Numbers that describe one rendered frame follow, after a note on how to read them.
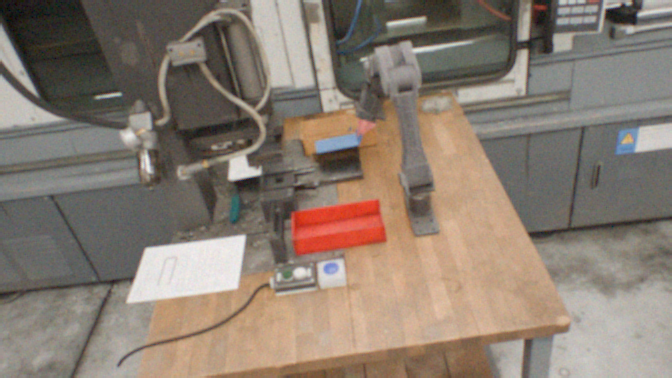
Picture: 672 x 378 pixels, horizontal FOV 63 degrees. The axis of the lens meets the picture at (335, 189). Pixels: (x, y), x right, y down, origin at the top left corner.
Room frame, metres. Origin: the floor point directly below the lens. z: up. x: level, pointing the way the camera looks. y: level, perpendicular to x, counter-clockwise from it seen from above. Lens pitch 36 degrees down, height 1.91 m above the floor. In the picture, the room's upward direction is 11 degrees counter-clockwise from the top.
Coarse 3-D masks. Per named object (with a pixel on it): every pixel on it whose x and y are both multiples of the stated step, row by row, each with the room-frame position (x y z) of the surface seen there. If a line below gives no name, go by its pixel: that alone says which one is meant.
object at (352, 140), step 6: (330, 138) 1.57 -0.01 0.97; (336, 138) 1.56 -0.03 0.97; (342, 138) 1.56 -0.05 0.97; (348, 138) 1.55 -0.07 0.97; (354, 138) 1.54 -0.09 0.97; (360, 138) 1.51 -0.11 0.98; (318, 144) 1.55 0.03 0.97; (324, 144) 1.54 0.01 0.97; (336, 144) 1.53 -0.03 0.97; (342, 144) 1.52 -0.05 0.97; (348, 144) 1.51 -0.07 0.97; (354, 144) 1.51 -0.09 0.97; (318, 150) 1.51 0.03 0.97; (324, 150) 1.51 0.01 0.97; (330, 150) 1.50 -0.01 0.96
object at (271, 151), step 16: (208, 128) 1.41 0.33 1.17; (224, 128) 1.39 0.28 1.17; (240, 128) 1.38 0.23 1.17; (256, 128) 1.33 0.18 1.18; (272, 128) 1.33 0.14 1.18; (192, 144) 1.34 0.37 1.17; (208, 144) 1.34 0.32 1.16; (272, 144) 1.31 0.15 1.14; (256, 160) 1.27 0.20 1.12; (272, 160) 1.26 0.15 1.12
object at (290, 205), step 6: (294, 168) 1.44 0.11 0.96; (282, 180) 1.37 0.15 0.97; (294, 180) 1.37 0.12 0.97; (294, 192) 1.31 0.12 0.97; (294, 198) 1.28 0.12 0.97; (264, 204) 1.27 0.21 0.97; (270, 204) 1.27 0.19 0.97; (288, 204) 1.27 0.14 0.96; (294, 204) 1.27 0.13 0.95; (264, 210) 1.27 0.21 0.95; (270, 210) 1.27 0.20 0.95; (288, 210) 1.27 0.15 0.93; (294, 210) 1.27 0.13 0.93; (264, 216) 1.27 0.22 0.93; (270, 216) 1.27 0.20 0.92; (288, 216) 1.27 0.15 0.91
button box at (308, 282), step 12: (312, 264) 1.03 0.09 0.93; (276, 276) 1.01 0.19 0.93; (312, 276) 0.99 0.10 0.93; (276, 288) 0.98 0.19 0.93; (288, 288) 0.98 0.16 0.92; (300, 288) 0.97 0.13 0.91; (312, 288) 0.97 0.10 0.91; (216, 324) 0.91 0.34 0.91; (180, 336) 0.90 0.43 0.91; (120, 360) 0.89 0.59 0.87
